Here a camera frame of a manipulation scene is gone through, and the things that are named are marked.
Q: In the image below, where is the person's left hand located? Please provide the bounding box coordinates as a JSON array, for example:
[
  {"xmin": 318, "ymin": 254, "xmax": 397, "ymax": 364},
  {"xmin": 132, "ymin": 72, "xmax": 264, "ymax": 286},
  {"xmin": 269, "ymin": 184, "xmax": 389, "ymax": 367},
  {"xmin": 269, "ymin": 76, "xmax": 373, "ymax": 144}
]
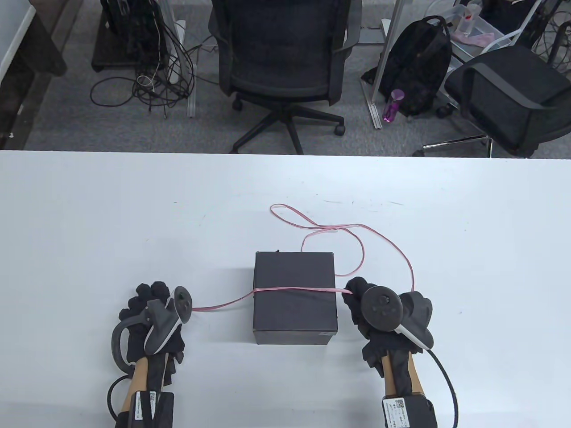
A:
[{"xmin": 118, "ymin": 281, "xmax": 186, "ymax": 364}]

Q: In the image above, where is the person's right hand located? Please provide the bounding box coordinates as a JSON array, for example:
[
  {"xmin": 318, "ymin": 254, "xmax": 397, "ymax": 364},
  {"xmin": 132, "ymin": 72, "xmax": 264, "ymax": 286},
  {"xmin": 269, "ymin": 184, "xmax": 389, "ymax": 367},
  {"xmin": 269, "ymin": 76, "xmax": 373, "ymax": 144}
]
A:
[{"xmin": 343, "ymin": 276, "xmax": 422, "ymax": 379}]

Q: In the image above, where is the black left forearm pack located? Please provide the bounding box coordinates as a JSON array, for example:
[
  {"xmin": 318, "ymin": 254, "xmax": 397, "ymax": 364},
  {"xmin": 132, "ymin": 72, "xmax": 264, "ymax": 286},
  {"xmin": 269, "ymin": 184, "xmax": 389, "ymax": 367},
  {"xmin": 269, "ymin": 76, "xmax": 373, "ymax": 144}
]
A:
[{"xmin": 117, "ymin": 390, "xmax": 175, "ymax": 428}]

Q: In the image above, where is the person's right forearm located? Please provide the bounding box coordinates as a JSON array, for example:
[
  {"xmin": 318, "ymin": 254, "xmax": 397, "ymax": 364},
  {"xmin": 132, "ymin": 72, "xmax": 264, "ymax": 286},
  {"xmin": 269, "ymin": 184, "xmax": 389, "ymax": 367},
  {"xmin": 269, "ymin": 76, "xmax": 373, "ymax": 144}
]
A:
[{"xmin": 381, "ymin": 350, "xmax": 424, "ymax": 397}]

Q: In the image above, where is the black right glove cable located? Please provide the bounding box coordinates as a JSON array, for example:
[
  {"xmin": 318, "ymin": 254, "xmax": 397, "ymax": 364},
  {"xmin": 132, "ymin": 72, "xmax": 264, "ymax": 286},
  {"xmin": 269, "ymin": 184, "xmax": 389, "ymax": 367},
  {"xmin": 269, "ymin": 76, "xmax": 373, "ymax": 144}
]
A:
[{"xmin": 426, "ymin": 350, "xmax": 459, "ymax": 428}]

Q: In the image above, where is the white frame storage rack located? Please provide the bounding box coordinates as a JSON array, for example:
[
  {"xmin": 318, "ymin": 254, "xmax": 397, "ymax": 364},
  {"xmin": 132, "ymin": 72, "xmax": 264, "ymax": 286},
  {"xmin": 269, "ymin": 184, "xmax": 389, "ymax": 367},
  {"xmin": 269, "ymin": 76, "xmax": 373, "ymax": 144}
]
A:
[{"xmin": 446, "ymin": 0, "xmax": 545, "ymax": 61}]

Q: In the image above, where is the black cardboard box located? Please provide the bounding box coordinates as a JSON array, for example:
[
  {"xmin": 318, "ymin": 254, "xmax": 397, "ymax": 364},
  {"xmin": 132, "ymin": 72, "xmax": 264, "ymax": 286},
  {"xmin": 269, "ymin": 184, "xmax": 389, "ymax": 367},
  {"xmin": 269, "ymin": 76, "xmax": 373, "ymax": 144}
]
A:
[{"xmin": 253, "ymin": 251, "xmax": 338, "ymax": 336}]

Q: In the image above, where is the pink ribbon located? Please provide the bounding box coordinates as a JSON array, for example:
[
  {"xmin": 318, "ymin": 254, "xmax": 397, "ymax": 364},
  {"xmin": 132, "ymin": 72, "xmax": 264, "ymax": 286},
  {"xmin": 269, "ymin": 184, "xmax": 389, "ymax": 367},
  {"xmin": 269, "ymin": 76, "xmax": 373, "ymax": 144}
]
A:
[{"xmin": 192, "ymin": 204, "xmax": 415, "ymax": 313}]

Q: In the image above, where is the pink cloth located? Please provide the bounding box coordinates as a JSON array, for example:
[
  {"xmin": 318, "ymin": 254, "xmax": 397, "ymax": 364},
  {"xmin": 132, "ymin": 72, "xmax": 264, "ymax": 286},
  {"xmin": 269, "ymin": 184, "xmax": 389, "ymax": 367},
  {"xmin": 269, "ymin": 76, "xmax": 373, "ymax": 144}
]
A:
[{"xmin": 455, "ymin": 30, "xmax": 496, "ymax": 46}]

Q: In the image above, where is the purple water bottle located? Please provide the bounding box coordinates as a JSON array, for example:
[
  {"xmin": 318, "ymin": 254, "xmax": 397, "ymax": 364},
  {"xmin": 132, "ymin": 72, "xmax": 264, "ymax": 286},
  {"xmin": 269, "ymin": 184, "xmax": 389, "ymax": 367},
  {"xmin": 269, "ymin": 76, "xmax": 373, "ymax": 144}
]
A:
[{"xmin": 382, "ymin": 88, "xmax": 405, "ymax": 123}]

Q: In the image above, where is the black backpack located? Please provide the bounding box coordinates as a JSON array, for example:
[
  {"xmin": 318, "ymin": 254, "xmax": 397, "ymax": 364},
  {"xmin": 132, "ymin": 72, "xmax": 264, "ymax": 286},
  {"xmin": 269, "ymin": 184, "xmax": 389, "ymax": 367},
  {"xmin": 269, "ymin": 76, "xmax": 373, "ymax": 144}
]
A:
[{"xmin": 361, "ymin": 16, "xmax": 453, "ymax": 117}]

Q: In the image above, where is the black right forearm pack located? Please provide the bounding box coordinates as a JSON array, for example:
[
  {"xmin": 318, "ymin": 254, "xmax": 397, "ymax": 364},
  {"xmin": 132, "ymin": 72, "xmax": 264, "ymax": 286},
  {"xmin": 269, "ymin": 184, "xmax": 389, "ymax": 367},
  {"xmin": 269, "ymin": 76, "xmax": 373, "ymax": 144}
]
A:
[{"xmin": 382, "ymin": 395, "xmax": 438, "ymax": 428}]

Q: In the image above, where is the clear small bottle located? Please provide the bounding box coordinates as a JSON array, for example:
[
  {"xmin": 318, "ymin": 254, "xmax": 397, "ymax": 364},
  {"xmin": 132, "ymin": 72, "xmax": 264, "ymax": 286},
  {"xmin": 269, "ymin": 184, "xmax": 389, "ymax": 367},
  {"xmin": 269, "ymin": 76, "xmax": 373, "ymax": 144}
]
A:
[{"xmin": 464, "ymin": 1, "xmax": 482, "ymax": 35}]

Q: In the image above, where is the white power strip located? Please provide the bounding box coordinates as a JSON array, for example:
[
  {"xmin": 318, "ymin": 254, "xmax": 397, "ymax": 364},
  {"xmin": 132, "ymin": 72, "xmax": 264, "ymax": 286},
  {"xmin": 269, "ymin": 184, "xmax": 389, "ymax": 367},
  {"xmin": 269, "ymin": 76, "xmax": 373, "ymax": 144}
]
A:
[{"xmin": 167, "ymin": 20, "xmax": 187, "ymax": 84}]

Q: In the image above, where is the black mesh office chair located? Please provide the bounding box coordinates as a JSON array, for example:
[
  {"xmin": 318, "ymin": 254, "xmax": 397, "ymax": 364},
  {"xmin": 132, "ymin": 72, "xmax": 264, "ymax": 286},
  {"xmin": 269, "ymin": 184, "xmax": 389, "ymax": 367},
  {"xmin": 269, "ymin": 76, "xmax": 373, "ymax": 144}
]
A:
[{"xmin": 209, "ymin": 0, "xmax": 361, "ymax": 154}]

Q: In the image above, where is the person's left forearm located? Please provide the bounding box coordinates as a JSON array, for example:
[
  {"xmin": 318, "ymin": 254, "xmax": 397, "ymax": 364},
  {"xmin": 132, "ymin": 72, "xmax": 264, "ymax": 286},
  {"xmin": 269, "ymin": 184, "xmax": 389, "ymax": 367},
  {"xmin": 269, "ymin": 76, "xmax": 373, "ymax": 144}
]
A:
[{"xmin": 120, "ymin": 352, "xmax": 177, "ymax": 413}]

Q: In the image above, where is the black glove cable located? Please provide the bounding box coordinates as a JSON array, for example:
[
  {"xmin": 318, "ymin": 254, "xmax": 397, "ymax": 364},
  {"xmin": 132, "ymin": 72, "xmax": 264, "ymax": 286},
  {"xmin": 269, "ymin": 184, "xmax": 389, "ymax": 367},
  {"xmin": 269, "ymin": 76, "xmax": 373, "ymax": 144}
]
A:
[
  {"xmin": 426, "ymin": 350, "xmax": 459, "ymax": 428},
  {"xmin": 107, "ymin": 374, "xmax": 132, "ymax": 420}
]

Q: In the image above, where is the white metal desk leg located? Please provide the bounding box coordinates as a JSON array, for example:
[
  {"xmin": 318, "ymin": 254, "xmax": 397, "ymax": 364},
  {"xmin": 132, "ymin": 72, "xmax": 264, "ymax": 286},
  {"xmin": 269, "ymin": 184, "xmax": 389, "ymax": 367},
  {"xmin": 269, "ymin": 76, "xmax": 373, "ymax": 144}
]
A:
[
  {"xmin": 161, "ymin": 0, "xmax": 197, "ymax": 117},
  {"xmin": 368, "ymin": 0, "xmax": 409, "ymax": 130}
]

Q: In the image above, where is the grey right hand controller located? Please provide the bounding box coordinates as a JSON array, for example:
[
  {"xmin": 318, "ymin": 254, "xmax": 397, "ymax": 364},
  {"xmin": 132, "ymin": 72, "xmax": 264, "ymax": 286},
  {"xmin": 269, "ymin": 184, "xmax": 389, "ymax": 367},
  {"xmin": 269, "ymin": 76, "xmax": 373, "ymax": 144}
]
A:
[{"xmin": 360, "ymin": 285, "xmax": 434, "ymax": 349}]

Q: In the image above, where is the black chair with grey armrest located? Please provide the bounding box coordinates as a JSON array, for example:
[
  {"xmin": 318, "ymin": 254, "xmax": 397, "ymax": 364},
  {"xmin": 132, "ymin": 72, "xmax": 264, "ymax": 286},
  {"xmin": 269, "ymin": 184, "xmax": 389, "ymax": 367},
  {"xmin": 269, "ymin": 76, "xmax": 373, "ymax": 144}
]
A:
[{"xmin": 413, "ymin": 45, "xmax": 571, "ymax": 157}]

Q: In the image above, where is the tangle of black cables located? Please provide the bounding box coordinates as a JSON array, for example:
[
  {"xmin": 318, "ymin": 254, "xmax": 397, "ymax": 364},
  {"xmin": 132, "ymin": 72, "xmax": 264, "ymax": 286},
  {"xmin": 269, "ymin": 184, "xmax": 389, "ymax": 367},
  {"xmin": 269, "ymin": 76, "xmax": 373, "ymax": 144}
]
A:
[{"xmin": 90, "ymin": 0, "xmax": 197, "ymax": 119}]

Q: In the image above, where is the white desk with dark side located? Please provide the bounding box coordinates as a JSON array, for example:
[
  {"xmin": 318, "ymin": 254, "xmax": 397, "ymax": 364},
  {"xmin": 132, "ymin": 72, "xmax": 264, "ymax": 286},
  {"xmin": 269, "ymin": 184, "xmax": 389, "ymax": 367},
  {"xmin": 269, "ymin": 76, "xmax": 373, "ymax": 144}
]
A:
[{"xmin": 0, "ymin": 0, "xmax": 67, "ymax": 150}]

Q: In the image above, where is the grey hand controller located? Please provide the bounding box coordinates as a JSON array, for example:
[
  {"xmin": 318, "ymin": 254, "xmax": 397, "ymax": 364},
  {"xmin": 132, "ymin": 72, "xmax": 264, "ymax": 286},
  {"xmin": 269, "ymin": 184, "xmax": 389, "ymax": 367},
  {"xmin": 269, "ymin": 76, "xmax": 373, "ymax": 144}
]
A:
[
  {"xmin": 360, "ymin": 285, "xmax": 434, "ymax": 349},
  {"xmin": 111, "ymin": 285, "xmax": 194, "ymax": 370}
]

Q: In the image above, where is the black left glove cable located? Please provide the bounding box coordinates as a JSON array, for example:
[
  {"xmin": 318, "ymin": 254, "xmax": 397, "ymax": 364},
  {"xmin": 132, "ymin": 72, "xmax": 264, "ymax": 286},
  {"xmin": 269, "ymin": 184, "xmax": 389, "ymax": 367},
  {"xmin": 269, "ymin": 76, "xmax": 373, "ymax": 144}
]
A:
[{"xmin": 107, "ymin": 374, "xmax": 132, "ymax": 420}]

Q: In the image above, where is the grey left hand controller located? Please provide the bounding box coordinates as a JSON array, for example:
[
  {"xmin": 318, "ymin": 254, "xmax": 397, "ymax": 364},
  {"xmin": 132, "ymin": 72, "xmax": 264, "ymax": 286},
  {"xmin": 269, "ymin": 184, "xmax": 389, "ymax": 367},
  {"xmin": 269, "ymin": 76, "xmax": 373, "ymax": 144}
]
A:
[{"xmin": 111, "ymin": 285, "xmax": 194, "ymax": 370}]

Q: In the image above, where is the black computer tower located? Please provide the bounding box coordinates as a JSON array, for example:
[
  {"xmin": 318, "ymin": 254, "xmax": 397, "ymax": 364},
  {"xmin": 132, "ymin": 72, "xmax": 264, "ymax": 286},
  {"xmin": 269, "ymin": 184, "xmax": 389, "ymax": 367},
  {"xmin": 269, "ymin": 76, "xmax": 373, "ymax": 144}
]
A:
[{"xmin": 91, "ymin": 0, "xmax": 168, "ymax": 72}]

